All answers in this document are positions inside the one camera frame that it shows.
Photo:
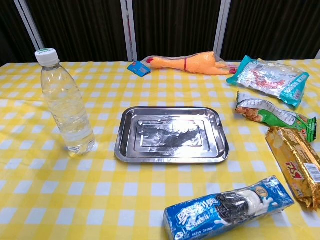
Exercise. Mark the transparent plastic water bottle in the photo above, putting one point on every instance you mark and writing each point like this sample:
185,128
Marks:
66,105

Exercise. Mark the rectangular stainless steel tray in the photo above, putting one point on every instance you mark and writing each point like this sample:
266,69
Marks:
172,136

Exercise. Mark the small blue packet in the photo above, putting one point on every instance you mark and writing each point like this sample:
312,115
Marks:
139,68

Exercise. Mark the orange rubber chicken toy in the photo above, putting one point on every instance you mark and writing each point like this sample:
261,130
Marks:
197,64

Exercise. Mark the blue sandwich cookie pack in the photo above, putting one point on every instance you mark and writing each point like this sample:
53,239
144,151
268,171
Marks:
225,210

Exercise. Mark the green and silver snack packet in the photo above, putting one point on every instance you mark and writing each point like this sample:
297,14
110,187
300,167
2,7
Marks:
272,112

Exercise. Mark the yellow white checked tablecloth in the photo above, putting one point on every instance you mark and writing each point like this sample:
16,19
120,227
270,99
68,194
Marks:
75,195

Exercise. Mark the teal and silver snack bag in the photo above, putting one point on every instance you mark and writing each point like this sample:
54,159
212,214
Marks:
270,78

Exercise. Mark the black pleated curtain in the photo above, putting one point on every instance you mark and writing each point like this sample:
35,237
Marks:
80,27

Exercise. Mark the gold foil biscuit pack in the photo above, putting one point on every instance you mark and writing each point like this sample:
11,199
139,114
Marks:
295,162

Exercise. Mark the white frame post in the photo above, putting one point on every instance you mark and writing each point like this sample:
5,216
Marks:
128,30
318,53
222,27
30,25

